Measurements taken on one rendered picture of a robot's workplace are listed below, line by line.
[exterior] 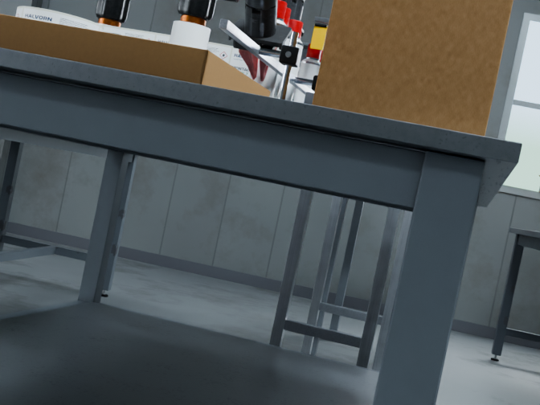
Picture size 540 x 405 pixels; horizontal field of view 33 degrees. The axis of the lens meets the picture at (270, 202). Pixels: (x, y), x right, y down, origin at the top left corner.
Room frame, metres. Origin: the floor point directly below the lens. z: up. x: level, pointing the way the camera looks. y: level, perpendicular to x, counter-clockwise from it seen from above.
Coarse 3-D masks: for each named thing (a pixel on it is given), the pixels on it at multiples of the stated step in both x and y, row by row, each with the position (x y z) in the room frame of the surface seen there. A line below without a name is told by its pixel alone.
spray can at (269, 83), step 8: (280, 0) 1.69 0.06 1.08; (280, 8) 1.69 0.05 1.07; (280, 16) 1.69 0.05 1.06; (280, 24) 1.68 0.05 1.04; (272, 72) 1.68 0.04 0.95; (256, 80) 1.68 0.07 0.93; (264, 80) 1.68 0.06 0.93; (272, 80) 1.69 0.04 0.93; (272, 88) 1.69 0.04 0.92; (272, 96) 1.70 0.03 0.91
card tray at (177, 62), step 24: (0, 24) 1.01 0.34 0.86; (24, 24) 1.01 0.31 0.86; (48, 24) 1.00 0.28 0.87; (24, 48) 1.00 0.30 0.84; (48, 48) 1.00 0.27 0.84; (72, 48) 0.99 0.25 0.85; (96, 48) 0.99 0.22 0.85; (120, 48) 0.98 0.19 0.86; (144, 48) 0.97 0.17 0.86; (168, 48) 0.97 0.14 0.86; (192, 48) 0.96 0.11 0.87; (144, 72) 0.97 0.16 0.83; (168, 72) 0.97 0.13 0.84; (192, 72) 0.96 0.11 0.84; (216, 72) 1.00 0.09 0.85; (240, 72) 1.09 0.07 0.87
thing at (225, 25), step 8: (224, 24) 1.29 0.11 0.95; (232, 24) 1.31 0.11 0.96; (232, 32) 1.32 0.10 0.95; (240, 32) 1.36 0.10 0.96; (240, 40) 1.37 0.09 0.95; (248, 40) 1.41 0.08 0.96; (248, 48) 1.43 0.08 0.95; (256, 48) 1.46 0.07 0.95; (256, 56) 1.51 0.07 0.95; (264, 56) 1.52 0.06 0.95; (272, 64) 1.58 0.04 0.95; (280, 64) 1.64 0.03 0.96; (280, 72) 1.66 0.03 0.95; (304, 88) 1.87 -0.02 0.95
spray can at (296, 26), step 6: (288, 24) 1.86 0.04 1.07; (294, 24) 1.85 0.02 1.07; (300, 24) 1.86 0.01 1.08; (294, 30) 1.85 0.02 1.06; (300, 30) 1.86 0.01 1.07; (300, 36) 1.86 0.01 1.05; (300, 42) 1.85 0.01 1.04; (300, 48) 1.85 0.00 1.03; (300, 60) 1.87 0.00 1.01; (294, 72) 1.85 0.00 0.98; (288, 84) 1.85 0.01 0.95; (288, 90) 1.85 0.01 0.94; (288, 96) 1.85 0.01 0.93
